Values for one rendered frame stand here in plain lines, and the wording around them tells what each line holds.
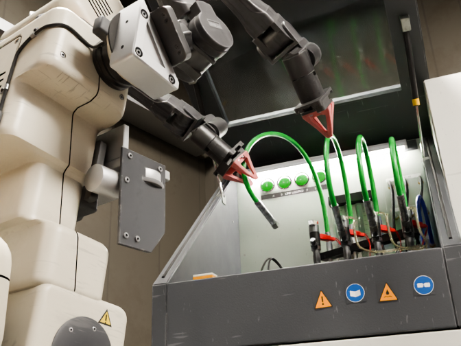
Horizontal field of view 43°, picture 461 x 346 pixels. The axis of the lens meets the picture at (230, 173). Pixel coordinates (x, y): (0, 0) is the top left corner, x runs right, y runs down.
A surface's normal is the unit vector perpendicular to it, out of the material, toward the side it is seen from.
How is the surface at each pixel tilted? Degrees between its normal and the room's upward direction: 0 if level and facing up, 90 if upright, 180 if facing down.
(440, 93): 76
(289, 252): 90
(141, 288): 90
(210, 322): 90
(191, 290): 90
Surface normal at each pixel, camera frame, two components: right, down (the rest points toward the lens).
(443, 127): -0.36, -0.57
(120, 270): 0.80, -0.27
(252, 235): -0.36, -0.37
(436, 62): -0.59, -0.30
